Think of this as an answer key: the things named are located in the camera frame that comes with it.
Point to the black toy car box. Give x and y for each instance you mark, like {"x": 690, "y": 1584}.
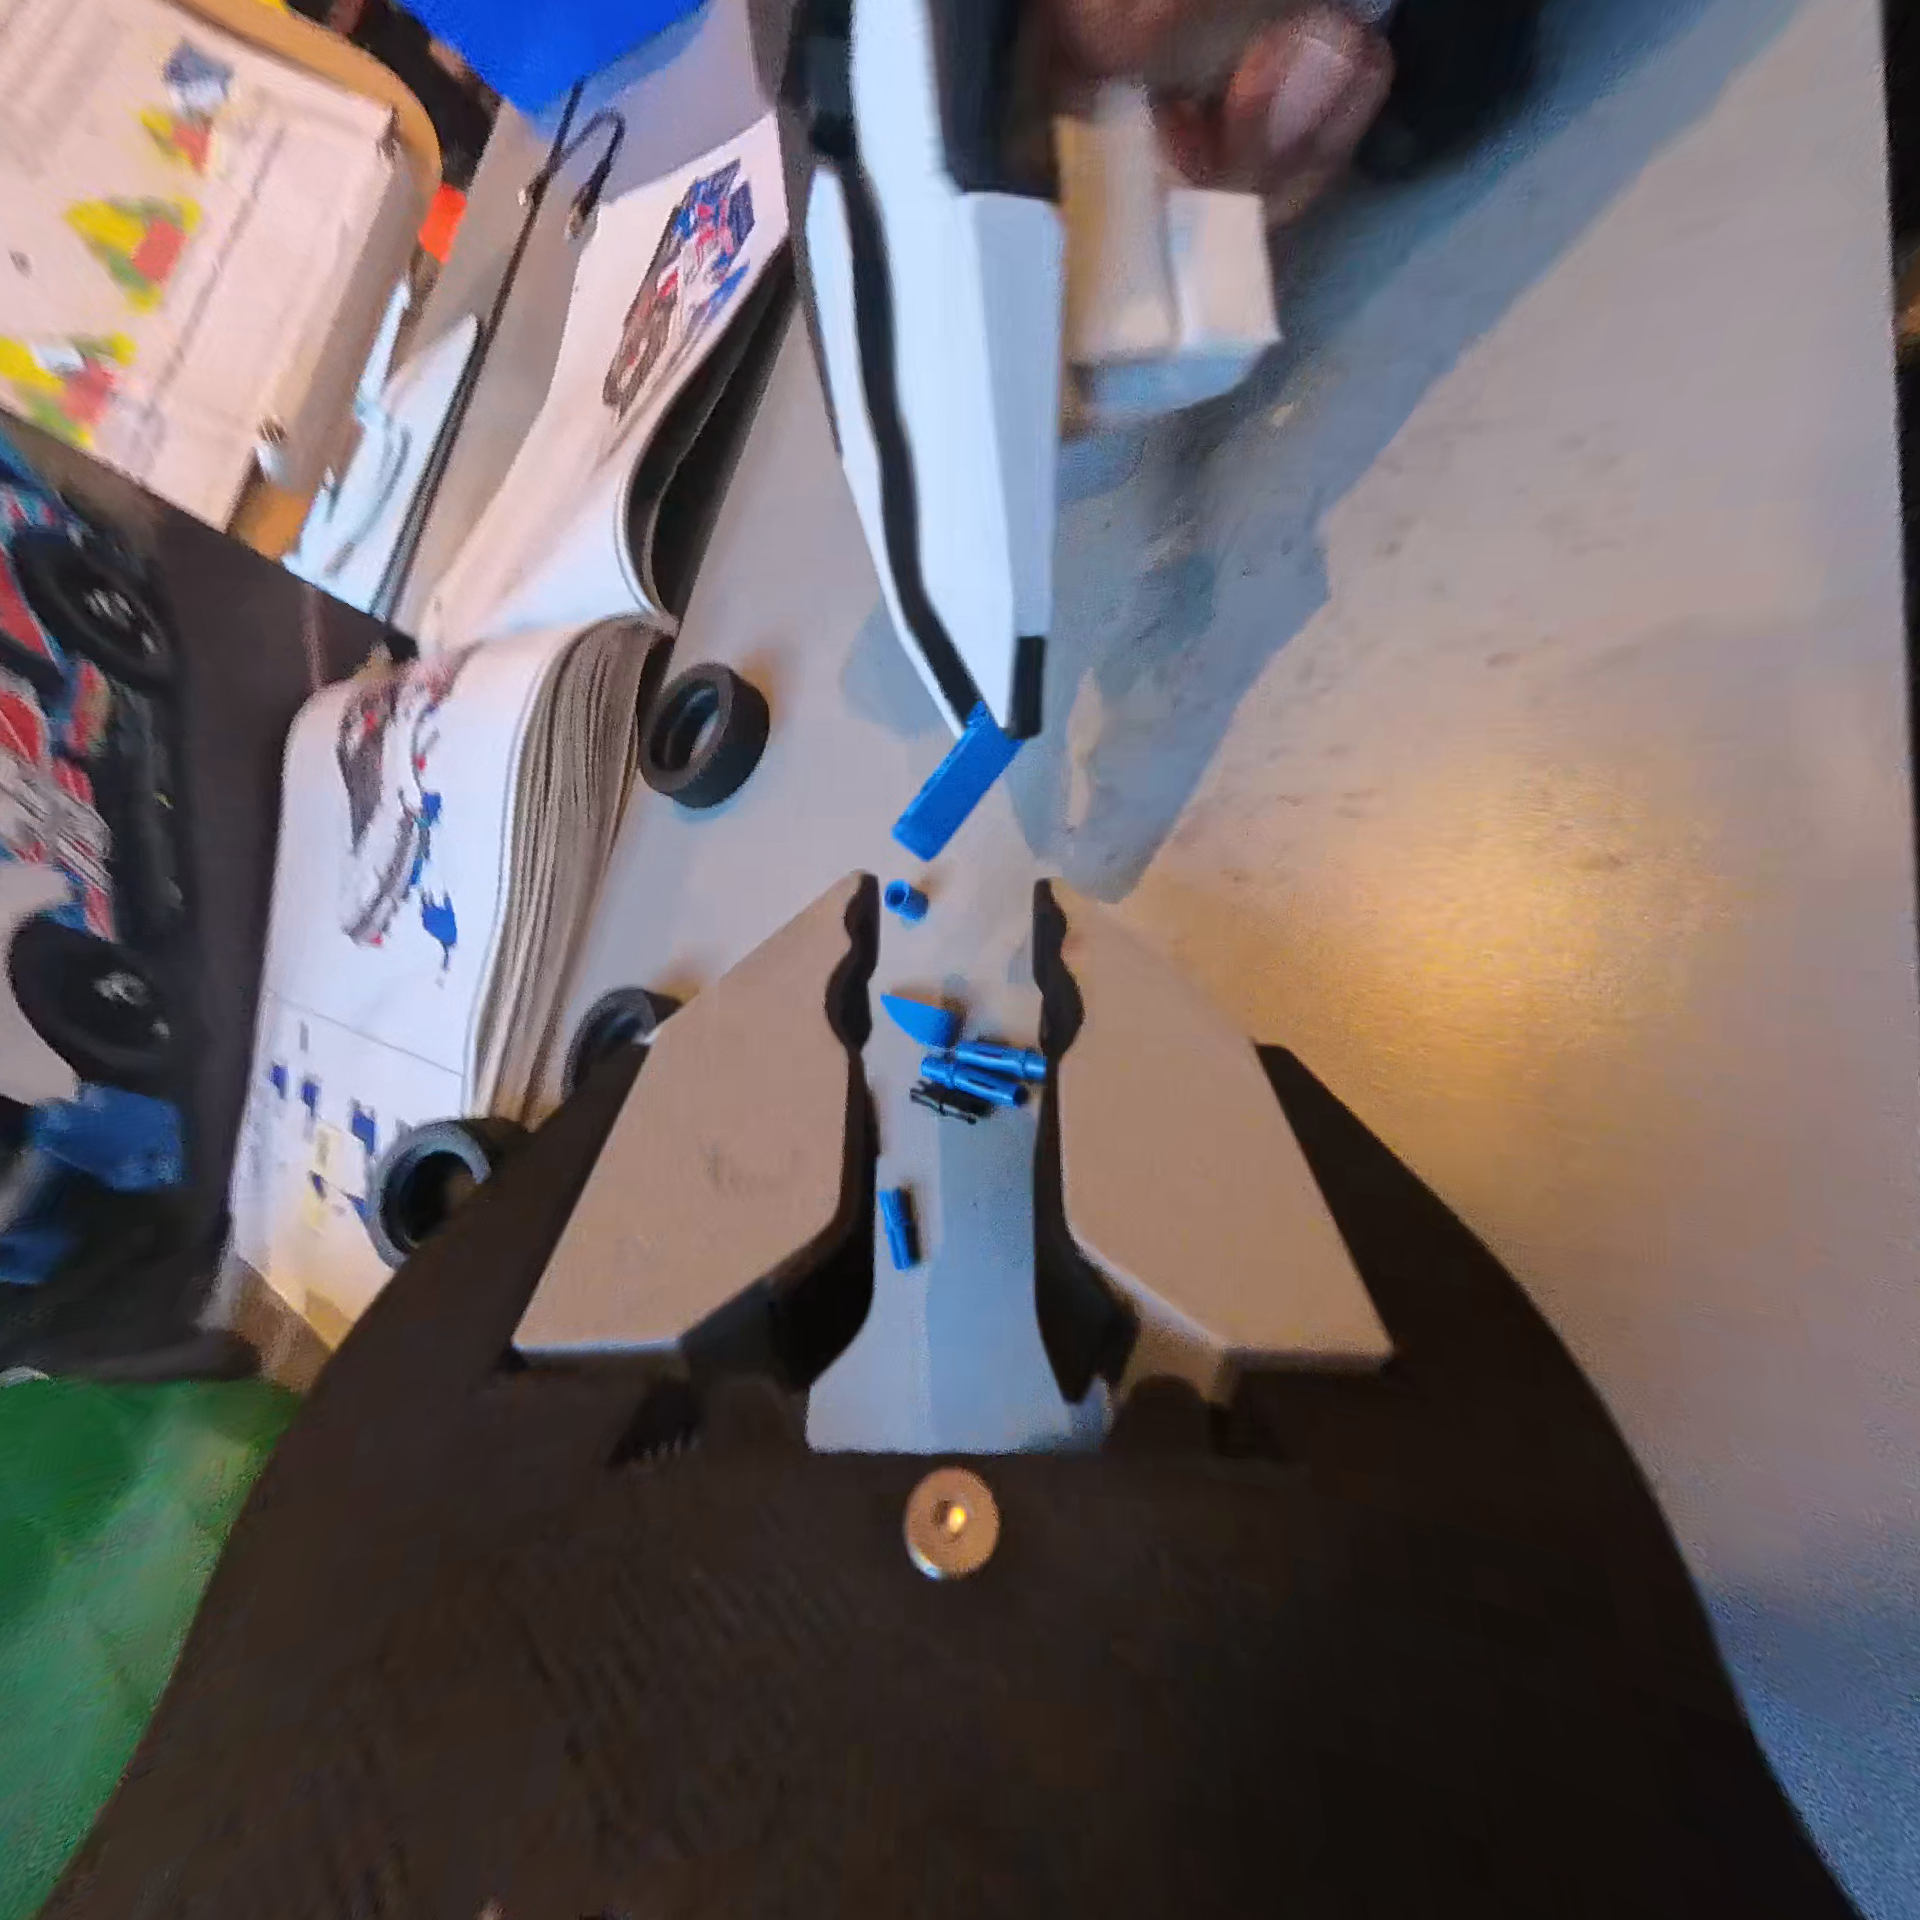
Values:
{"x": 225, "y": 674}

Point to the blue L-shaped beam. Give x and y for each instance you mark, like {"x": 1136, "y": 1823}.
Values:
{"x": 944, "y": 797}

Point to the blue plastic bin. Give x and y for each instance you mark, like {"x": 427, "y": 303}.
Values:
{"x": 555, "y": 44}

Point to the instruction sheet on stand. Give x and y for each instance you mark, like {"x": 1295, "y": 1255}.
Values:
{"x": 427, "y": 166}

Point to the orange plastic part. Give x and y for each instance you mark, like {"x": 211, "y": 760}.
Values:
{"x": 440, "y": 224}

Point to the open instruction booklet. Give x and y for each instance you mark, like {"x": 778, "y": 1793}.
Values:
{"x": 570, "y": 481}

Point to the blue curved tooth piece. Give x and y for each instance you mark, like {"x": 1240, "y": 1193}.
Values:
{"x": 922, "y": 1020}

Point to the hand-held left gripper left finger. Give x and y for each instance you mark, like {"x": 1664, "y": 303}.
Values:
{"x": 690, "y": 1185}

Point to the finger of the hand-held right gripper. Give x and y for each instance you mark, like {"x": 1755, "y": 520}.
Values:
{"x": 870, "y": 421}
{"x": 975, "y": 376}

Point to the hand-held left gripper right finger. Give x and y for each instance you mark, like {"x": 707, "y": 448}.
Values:
{"x": 1215, "y": 1200}

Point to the white flat pad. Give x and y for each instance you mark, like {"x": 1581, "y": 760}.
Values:
{"x": 434, "y": 406}

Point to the green box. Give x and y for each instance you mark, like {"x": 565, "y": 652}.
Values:
{"x": 90, "y": 1575}

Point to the printed instruction sheet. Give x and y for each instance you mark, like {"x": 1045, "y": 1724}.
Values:
{"x": 225, "y": 376}

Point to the small blue bush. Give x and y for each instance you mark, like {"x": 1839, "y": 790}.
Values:
{"x": 897, "y": 901}

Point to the black rubber tyre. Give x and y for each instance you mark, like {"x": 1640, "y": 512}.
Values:
{"x": 394, "y": 1214}
{"x": 743, "y": 750}
{"x": 599, "y": 1020}

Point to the black connector pin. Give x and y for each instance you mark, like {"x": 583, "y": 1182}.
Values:
{"x": 949, "y": 1108}

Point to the person's right hand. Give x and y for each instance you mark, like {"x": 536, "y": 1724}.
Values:
{"x": 1277, "y": 89}

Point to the grey desk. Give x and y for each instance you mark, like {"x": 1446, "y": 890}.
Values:
{"x": 1501, "y": 750}

